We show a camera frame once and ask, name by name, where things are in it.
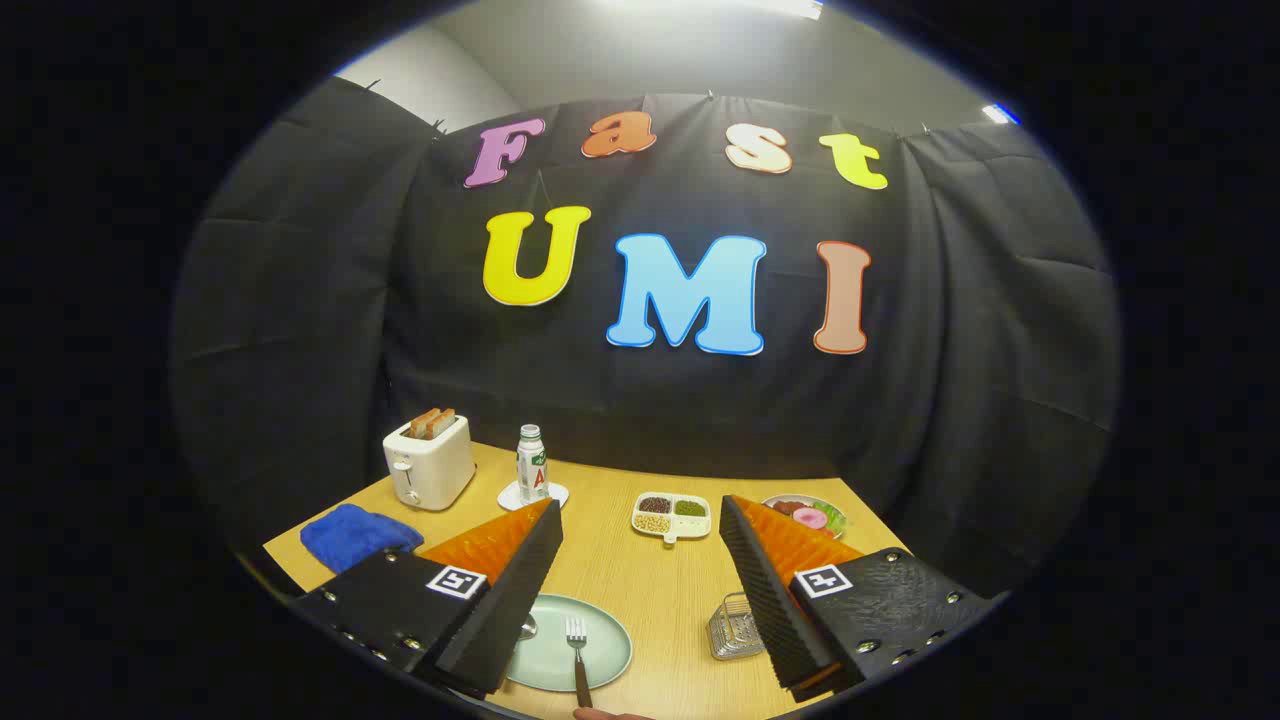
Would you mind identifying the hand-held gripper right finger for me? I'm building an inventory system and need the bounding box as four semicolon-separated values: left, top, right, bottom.
718;494;1003;704

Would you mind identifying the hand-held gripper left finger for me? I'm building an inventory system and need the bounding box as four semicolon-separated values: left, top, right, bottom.
290;497;564;699

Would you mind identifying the metal fork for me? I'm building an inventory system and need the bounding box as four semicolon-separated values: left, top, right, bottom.
565;617;594;709

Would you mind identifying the light green plate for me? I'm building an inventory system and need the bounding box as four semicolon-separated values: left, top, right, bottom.
505;594;634;693

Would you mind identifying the plate of meat and vegetables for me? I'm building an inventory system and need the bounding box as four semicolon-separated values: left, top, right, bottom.
762;494;849;541

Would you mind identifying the white round coaster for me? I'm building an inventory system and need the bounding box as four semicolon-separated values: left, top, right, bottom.
497;481;570;512

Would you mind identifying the white divided dish with beans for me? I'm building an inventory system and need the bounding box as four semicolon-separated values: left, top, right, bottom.
631;492;712;546

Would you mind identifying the white drink bottle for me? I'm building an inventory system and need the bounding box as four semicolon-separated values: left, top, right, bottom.
516;424;550;503

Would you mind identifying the white toaster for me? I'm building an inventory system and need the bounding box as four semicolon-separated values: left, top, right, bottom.
383;413;477;512

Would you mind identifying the blue cloth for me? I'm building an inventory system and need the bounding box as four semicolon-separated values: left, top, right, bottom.
300;503;425;575

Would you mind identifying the black backdrop cloth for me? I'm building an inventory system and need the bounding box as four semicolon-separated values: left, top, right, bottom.
170;75;1119;601

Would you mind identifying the metal wire basket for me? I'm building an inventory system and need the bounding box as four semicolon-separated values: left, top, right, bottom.
708;592;769;662

